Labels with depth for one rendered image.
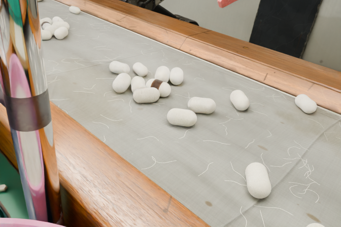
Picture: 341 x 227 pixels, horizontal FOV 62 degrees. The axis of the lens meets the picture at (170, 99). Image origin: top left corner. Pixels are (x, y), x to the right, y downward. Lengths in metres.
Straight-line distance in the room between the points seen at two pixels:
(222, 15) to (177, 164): 2.46
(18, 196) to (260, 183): 0.22
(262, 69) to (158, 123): 0.23
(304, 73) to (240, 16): 2.14
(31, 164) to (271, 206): 0.19
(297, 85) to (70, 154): 0.35
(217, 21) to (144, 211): 2.58
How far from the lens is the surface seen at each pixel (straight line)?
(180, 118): 0.33
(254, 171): 0.27
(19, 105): 0.17
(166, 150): 0.30
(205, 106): 0.36
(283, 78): 0.49
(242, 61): 0.52
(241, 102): 0.38
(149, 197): 0.22
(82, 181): 0.24
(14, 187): 0.31
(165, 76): 0.42
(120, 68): 0.44
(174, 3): 3.00
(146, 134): 0.32
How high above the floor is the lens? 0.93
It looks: 29 degrees down
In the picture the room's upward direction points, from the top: 7 degrees clockwise
